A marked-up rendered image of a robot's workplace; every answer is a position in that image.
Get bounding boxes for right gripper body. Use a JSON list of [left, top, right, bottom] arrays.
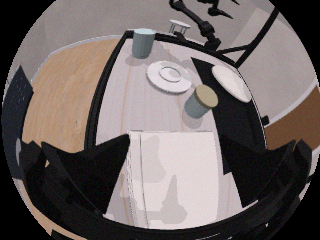
[[208, 0, 219, 16]]

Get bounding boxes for black rectangular mat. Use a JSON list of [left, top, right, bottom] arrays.
[[191, 57, 266, 148]]

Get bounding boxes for white saucer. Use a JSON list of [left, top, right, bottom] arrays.
[[146, 61, 192, 95]]

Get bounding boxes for white round platter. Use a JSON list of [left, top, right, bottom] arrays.
[[212, 65, 251, 103]]

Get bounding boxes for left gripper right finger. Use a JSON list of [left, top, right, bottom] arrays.
[[220, 134, 296, 208]]

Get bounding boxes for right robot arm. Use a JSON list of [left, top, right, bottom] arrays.
[[169, 0, 218, 44]]

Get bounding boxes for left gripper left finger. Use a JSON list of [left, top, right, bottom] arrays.
[[41, 134, 130, 215]]

